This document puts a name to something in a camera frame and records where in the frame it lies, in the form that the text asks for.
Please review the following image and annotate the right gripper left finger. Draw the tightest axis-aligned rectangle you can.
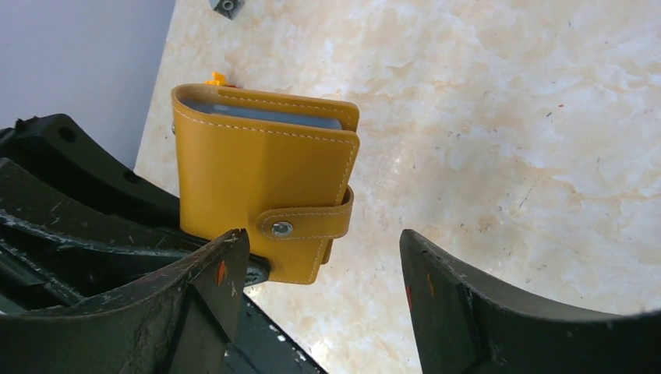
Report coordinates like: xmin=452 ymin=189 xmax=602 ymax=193
xmin=1 ymin=230 xmax=249 ymax=373

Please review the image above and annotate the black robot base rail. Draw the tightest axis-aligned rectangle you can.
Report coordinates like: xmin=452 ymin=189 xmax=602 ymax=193
xmin=221 ymin=295 xmax=327 ymax=374

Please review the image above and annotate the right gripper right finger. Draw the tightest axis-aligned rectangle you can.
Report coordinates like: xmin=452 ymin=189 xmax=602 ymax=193
xmin=399 ymin=229 xmax=660 ymax=373

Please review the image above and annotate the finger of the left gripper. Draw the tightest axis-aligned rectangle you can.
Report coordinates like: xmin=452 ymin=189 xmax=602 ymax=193
xmin=1 ymin=114 xmax=179 ymax=230
xmin=1 ymin=158 xmax=270 ymax=312

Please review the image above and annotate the grey toy dumbbell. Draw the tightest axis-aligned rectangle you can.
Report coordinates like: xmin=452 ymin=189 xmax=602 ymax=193
xmin=208 ymin=0 xmax=245 ymax=20

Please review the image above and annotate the yellow red toy block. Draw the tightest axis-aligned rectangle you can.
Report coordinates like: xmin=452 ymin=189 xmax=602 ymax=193
xmin=204 ymin=72 xmax=237 ymax=88

